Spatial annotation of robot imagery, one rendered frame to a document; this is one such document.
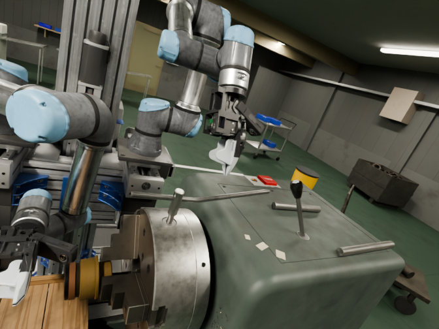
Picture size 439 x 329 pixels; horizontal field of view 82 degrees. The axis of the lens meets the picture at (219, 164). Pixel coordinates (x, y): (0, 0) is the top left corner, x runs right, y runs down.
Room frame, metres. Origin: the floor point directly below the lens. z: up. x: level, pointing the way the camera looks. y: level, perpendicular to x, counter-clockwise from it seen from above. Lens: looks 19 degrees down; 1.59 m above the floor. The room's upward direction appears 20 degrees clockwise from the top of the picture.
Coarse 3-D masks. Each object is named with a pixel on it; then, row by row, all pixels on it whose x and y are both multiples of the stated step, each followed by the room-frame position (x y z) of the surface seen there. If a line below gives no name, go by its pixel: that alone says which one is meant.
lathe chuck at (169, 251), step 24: (144, 216) 0.51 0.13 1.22; (144, 240) 0.48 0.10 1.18; (168, 240) 0.45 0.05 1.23; (192, 240) 0.48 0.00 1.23; (144, 264) 0.44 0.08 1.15; (168, 264) 0.41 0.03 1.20; (192, 264) 0.44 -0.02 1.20; (144, 288) 0.41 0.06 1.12; (168, 288) 0.39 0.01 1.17; (192, 288) 0.41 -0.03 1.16; (168, 312) 0.37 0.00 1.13; (192, 312) 0.40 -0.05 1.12
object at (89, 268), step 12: (72, 264) 0.41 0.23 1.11; (84, 264) 0.42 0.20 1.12; (96, 264) 0.42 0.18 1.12; (108, 264) 0.44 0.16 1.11; (72, 276) 0.39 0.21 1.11; (84, 276) 0.40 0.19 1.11; (96, 276) 0.40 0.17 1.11; (72, 288) 0.38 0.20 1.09; (84, 288) 0.39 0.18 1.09; (96, 288) 0.39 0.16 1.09
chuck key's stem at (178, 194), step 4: (176, 192) 0.49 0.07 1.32; (180, 192) 0.49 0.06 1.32; (176, 196) 0.49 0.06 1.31; (180, 196) 0.49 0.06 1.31; (176, 200) 0.49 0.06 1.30; (180, 200) 0.49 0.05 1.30; (172, 204) 0.49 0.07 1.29; (176, 204) 0.49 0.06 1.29; (172, 208) 0.49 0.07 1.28; (176, 208) 0.49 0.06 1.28; (168, 212) 0.49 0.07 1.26; (172, 212) 0.49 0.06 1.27; (176, 212) 0.49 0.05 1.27; (168, 216) 0.50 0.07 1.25; (172, 216) 0.49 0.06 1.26; (168, 220) 0.49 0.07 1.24; (172, 220) 0.50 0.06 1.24
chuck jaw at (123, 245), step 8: (128, 216) 0.53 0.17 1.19; (136, 216) 0.54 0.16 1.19; (120, 224) 0.53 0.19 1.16; (128, 224) 0.52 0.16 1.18; (136, 224) 0.53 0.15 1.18; (120, 232) 0.52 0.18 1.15; (128, 232) 0.51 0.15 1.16; (136, 232) 0.52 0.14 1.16; (112, 240) 0.48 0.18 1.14; (120, 240) 0.49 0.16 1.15; (128, 240) 0.50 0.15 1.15; (136, 240) 0.51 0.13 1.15; (104, 248) 0.46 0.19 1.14; (112, 248) 0.47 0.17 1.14; (120, 248) 0.48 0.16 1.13; (128, 248) 0.49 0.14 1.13; (136, 248) 0.50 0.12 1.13; (104, 256) 0.45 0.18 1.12; (112, 256) 0.46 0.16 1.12; (120, 256) 0.47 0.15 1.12; (128, 256) 0.48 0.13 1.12; (136, 256) 0.49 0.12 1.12
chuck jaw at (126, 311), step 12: (108, 276) 0.42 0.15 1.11; (120, 276) 0.43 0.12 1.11; (132, 276) 0.44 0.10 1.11; (108, 288) 0.40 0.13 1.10; (120, 288) 0.39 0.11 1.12; (132, 288) 0.40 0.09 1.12; (120, 300) 0.38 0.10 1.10; (132, 300) 0.37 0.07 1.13; (144, 300) 0.38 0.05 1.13; (132, 312) 0.35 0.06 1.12; (144, 312) 0.36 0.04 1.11; (156, 312) 0.36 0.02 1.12; (156, 324) 0.36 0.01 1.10
